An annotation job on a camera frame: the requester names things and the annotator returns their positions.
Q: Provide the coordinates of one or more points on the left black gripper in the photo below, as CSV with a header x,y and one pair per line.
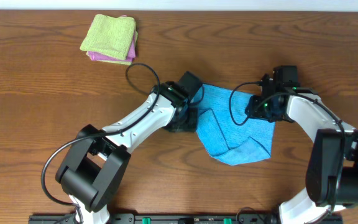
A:
x,y
191,127

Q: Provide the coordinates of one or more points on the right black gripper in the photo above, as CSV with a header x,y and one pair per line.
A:
x,y
253,103

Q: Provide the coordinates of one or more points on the blue cloth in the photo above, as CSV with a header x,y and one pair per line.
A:
x,y
219,113

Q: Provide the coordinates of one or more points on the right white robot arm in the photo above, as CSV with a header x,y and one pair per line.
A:
x,y
331,183

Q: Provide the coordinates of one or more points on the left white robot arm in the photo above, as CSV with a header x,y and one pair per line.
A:
x,y
94,166

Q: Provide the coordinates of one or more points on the light green bottom cloth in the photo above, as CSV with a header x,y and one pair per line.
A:
x,y
95,56

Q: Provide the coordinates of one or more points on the pink folded cloth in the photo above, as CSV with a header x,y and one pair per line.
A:
x,y
129,53

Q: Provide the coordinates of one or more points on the green folded cloth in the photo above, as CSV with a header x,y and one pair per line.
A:
x,y
109,35

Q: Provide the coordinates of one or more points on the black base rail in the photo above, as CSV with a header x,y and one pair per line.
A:
x,y
128,218

